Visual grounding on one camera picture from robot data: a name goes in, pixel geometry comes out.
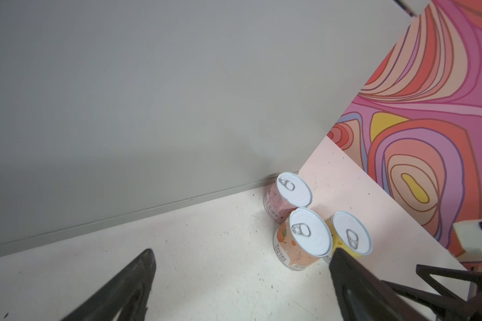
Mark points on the pink can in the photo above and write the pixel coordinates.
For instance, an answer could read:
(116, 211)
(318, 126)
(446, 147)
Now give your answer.
(288, 193)

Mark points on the orange label can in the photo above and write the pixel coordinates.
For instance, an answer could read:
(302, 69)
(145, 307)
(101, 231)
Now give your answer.
(302, 239)

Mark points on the grey metal cabinet box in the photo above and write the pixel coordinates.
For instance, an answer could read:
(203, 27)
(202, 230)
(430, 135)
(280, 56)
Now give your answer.
(111, 111)

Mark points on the yellow can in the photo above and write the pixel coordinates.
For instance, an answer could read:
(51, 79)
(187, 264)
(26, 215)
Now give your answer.
(350, 234)

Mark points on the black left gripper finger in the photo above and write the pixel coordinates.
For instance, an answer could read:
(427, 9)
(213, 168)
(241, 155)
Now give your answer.
(125, 296)

